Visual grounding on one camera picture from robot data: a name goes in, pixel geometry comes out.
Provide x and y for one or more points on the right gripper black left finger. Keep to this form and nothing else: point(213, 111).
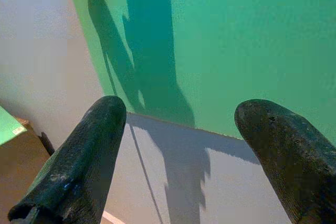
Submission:
point(78, 161)

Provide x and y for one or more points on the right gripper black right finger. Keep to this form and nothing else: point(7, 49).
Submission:
point(296, 161)

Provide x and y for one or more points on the brown cardboard box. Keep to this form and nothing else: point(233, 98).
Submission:
point(18, 166)

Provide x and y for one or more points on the white key tag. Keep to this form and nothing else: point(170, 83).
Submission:
point(18, 130)

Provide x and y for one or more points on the green wall sheet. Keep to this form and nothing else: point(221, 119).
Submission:
point(236, 37)

